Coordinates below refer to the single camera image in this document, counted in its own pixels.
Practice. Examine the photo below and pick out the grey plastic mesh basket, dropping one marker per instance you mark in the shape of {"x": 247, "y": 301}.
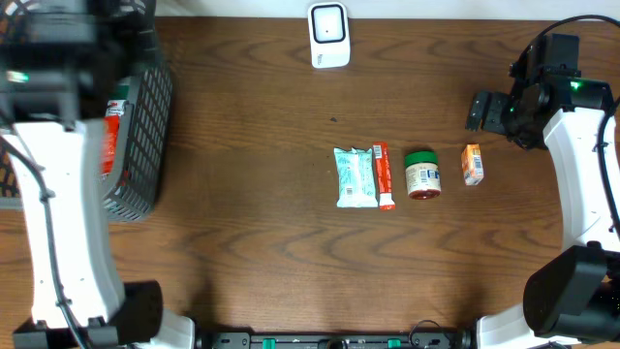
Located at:
{"x": 145, "y": 145}

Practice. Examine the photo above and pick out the orange red snack bag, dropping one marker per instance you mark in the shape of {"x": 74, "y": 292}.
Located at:
{"x": 110, "y": 140}

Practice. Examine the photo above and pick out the light teal wipes packet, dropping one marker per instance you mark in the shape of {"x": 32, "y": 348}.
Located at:
{"x": 357, "y": 188}

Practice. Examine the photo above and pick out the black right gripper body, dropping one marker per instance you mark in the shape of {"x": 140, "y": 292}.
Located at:
{"x": 505, "y": 115}

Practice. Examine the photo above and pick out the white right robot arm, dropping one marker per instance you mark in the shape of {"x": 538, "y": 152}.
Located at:
{"x": 574, "y": 299}

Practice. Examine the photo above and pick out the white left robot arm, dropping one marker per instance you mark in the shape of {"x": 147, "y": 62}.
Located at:
{"x": 79, "y": 299}

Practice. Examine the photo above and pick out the red stick packet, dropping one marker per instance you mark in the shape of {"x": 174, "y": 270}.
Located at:
{"x": 383, "y": 170}

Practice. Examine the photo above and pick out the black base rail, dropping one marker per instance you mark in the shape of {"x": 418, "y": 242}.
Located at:
{"x": 424, "y": 335}

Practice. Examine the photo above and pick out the white barcode scanner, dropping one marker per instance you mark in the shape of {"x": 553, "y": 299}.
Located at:
{"x": 329, "y": 34}

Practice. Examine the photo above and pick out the green lid jar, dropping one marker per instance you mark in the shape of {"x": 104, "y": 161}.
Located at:
{"x": 422, "y": 175}

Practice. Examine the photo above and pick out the small orange box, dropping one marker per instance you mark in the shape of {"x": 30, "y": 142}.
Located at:
{"x": 471, "y": 164}

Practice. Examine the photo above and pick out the green 3M cloth package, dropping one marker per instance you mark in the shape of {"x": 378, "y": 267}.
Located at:
{"x": 118, "y": 100}

